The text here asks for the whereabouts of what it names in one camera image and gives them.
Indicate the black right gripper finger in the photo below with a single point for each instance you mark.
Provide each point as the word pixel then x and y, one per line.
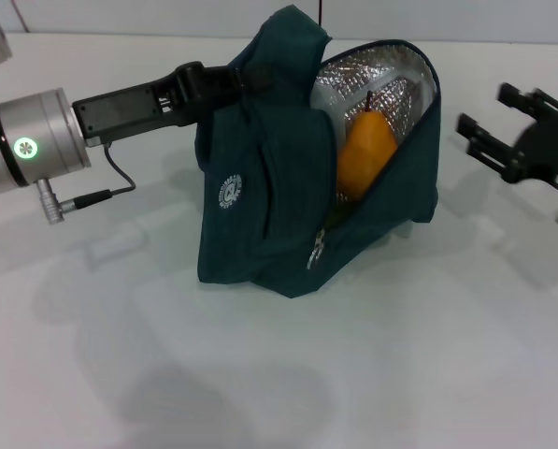
pixel 489 140
pixel 531 100

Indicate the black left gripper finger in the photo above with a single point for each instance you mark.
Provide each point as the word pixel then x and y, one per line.
pixel 241 82

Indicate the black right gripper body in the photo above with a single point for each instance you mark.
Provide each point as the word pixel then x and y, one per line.
pixel 549 149

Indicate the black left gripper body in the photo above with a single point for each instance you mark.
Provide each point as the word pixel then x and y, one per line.
pixel 133 110

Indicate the dark teal insulated lunch bag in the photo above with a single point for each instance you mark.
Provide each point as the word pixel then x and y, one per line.
pixel 269 196

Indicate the orange pear with brown stem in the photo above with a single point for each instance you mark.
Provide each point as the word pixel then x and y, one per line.
pixel 365 149

